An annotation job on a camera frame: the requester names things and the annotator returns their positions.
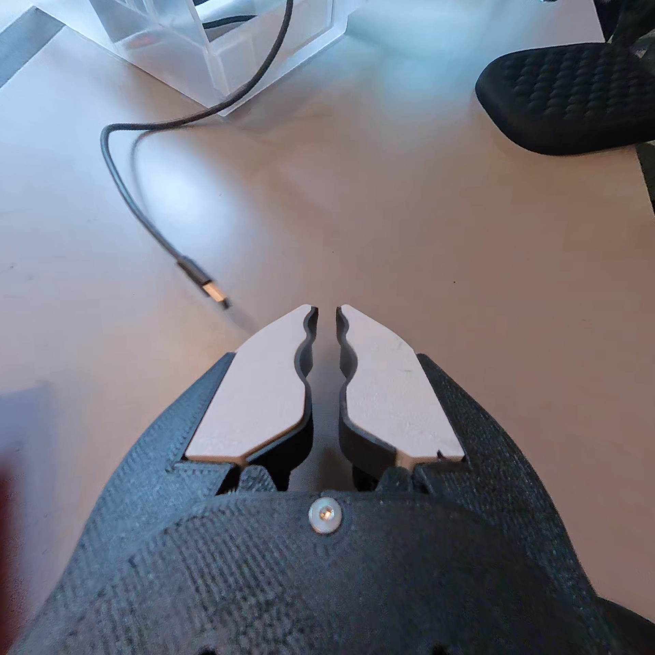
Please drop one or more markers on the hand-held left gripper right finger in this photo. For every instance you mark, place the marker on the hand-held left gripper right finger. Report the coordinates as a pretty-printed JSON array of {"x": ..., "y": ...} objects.
[{"x": 399, "y": 404}]

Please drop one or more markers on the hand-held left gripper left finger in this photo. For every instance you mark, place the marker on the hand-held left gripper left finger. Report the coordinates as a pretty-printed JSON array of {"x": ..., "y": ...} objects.
[{"x": 256, "y": 404}]

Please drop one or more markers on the clear plastic bin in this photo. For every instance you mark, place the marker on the clear plastic bin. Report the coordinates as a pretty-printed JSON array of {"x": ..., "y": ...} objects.
[{"x": 169, "y": 56}]

